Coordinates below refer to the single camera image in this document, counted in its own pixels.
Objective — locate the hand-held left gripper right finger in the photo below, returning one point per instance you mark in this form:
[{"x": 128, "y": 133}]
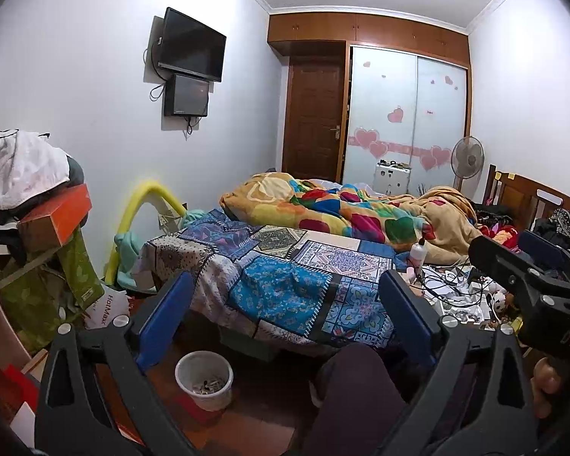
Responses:
[{"x": 406, "y": 316}]

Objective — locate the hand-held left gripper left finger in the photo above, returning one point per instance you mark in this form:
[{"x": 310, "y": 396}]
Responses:
[{"x": 164, "y": 318}]

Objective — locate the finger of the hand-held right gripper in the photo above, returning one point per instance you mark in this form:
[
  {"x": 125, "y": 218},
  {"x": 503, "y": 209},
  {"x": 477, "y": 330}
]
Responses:
[
  {"x": 546, "y": 249},
  {"x": 503, "y": 261}
]

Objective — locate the white plastic wastebasket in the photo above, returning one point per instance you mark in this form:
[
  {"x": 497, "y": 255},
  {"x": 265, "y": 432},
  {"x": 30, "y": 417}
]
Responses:
[{"x": 209, "y": 401}]

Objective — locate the person's right hand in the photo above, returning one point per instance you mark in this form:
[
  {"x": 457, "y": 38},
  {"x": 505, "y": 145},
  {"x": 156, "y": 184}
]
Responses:
[{"x": 546, "y": 382}]

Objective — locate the red plush toy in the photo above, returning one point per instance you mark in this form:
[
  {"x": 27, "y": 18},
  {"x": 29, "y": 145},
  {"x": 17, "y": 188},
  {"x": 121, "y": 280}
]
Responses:
[{"x": 503, "y": 237}]

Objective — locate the dark polka-dot cloth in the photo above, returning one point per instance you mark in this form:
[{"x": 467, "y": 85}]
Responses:
[{"x": 563, "y": 228}]

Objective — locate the white plush doll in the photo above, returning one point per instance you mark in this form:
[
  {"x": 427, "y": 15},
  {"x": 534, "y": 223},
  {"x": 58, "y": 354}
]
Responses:
[{"x": 499, "y": 301}]

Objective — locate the dark clothes pile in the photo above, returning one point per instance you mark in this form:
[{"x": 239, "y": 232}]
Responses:
[{"x": 496, "y": 213}]

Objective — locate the white paper bag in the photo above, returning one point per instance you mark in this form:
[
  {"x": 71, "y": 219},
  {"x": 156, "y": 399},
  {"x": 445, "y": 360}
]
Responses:
[{"x": 107, "y": 306}]

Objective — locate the wooden headboard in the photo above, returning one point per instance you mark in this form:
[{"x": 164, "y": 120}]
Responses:
[{"x": 517, "y": 194}]

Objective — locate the white pump bottle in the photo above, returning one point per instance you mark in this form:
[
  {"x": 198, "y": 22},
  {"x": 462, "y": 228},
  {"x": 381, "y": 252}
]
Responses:
[{"x": 418, "y": 254}]

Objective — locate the green patterned bag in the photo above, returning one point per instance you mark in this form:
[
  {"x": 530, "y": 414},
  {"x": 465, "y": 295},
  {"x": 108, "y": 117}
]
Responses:
[{"x": 76, "y": 270}]

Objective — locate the person's left leg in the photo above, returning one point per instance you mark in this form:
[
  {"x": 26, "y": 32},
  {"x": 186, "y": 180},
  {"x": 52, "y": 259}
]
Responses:
[{"x": 356, "y": 403}]

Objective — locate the white standing fan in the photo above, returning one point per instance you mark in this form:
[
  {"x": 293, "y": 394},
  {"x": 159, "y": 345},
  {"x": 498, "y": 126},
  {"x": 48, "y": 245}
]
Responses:
[{"x": 468, "y": 156}]

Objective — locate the colourful heart blanket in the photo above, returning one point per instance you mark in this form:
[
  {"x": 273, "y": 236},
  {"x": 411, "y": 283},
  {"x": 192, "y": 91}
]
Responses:
[{"x": 351, "y": 218}]

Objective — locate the blue patchwork bed sheet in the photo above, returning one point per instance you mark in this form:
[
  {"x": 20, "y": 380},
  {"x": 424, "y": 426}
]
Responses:
[{"x": 275, "y": 289}]

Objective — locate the yellow foam tube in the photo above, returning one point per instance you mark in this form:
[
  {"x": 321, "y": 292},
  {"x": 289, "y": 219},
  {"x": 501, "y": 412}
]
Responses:
[{"x": 137, "y": 199}]

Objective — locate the small white cabinet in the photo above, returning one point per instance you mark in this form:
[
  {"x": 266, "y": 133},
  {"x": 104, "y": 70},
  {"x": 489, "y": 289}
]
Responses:
[{"x": 392, "y": 180}]

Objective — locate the orange box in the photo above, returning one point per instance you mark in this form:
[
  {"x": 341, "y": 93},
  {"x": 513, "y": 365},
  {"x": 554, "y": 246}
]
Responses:
[{"x": 57, "y": 218}]

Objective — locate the grey cloth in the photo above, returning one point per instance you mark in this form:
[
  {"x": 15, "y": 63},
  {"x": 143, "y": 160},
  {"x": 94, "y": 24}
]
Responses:
[{"x": 76, "y": 171}]

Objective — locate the red box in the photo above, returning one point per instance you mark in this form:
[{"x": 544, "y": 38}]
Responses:
[{"x": 4, "y": 384}]

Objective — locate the sliding-door wardrobe with pink hearts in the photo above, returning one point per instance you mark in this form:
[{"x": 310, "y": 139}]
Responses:
[{"x": 384, "y": 104}]

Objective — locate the white cloth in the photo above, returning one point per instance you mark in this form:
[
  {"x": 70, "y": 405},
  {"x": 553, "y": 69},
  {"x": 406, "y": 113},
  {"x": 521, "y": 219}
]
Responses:
[{"x": 23, "y": 171}]

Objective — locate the brown wooden door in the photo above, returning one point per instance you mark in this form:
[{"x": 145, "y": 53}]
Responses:
[{"x": 313, "y": 118}]

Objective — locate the wooden overhead cabinet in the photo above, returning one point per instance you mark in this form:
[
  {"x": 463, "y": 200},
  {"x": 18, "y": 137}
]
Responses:
[{"x": 361, "y": 28}]

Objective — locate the small black wall monitor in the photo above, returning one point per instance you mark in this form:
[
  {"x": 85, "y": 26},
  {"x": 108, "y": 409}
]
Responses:
[{"x": 186, "y": 95}]

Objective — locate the black wall television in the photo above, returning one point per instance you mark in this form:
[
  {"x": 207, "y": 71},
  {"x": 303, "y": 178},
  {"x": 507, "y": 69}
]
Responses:
[{"x": 192, "y": 45}]

